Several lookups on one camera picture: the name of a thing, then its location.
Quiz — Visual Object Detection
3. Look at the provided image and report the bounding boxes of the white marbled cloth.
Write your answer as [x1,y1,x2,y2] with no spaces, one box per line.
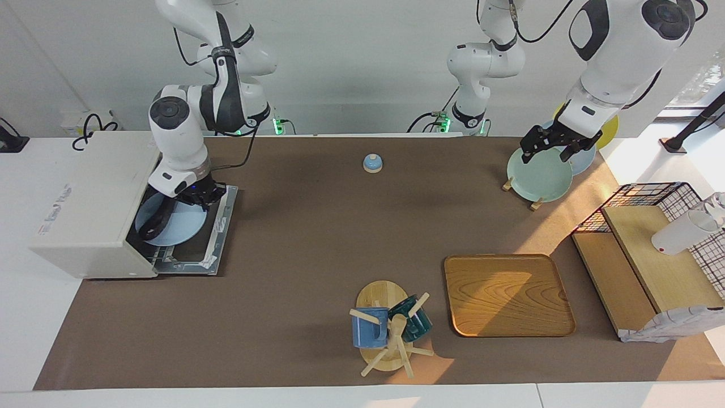
[619,305,725,343]

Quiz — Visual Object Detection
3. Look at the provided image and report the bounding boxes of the brown table mat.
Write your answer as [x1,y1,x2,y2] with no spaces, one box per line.
[33,136,725,392]

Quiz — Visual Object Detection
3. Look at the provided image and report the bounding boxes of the wooden mug tree stand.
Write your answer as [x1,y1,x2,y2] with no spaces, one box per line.
[349,280,435,379]

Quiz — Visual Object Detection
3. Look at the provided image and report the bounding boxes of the black oven power cord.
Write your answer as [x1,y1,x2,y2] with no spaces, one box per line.
[72,113,120,151]

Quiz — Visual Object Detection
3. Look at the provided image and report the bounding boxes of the white toaster oven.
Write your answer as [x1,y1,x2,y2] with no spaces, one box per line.
[29,131,163,279]

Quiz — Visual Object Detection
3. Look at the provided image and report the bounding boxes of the yellow plate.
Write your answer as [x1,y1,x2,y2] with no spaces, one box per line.
[552,102,619,151]

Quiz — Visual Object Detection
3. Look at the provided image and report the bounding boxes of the black base power cable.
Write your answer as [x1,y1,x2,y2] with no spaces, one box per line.
[407,85,460,134]

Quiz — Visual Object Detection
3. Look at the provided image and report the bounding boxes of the white cup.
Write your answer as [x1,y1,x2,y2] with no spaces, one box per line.
[651,193,725,256]

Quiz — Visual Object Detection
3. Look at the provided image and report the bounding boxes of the glass oven door with handle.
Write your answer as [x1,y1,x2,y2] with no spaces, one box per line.
[152,184,239,277]

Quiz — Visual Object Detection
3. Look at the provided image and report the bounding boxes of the pale green plate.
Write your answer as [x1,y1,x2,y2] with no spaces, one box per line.
[507,144,574,203]

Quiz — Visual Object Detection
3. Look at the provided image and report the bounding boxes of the black clamp object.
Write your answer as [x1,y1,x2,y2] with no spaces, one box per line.
[0,117,30,154]

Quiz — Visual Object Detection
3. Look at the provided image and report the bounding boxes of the light blue racked plate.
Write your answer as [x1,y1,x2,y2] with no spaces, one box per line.
[541,119,597,176]

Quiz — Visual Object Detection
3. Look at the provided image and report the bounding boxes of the black stand pole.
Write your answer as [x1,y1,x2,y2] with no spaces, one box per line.
[660,91,725,155]

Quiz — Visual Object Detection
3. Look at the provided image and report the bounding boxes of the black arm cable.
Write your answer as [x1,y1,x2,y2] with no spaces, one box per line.
[173,25,262,171]
[510,0,575,44]

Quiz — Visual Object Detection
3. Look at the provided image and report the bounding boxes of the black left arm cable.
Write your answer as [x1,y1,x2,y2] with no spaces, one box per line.
[510,0,575,44]

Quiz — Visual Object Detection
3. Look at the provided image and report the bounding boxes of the wooden shelf with wire mesh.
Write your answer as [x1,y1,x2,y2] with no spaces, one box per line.
[571,182,725,343]

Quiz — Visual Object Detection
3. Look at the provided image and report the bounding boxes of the dark green mug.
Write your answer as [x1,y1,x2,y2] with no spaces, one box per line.
[388,295,433,343]

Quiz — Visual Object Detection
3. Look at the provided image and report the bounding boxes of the wooden serving tray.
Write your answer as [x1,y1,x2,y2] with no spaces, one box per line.
[443,254,577,338]

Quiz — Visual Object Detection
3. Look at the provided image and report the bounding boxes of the dark purple eggplant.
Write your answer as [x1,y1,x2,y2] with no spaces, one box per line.
[138,194,181,242]

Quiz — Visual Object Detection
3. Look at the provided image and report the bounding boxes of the blue mug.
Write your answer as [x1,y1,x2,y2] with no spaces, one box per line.
[351,307,390,349]

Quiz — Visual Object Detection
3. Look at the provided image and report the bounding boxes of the wooden plate rack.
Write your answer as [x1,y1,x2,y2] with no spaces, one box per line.
[502,177,544,211]

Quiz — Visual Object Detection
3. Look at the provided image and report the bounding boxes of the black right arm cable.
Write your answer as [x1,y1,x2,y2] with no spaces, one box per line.
[173,25,262,171]

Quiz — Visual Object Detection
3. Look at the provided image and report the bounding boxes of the light blue ribbed plate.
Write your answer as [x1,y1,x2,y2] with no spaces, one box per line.
[135,193,209,247]

